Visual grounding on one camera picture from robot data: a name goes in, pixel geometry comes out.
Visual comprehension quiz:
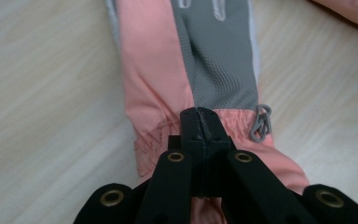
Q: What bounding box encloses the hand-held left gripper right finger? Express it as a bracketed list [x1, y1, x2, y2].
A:
[197, 106, 319, 224]

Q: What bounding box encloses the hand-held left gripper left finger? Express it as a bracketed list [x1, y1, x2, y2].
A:
[134, 106, 207, 224]

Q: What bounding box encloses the pink glove with grey palm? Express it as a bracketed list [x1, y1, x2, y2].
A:
[105, 0, 310, 224]

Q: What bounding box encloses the pink glove with print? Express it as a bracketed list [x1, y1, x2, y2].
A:
[307, 0, 358, 35]

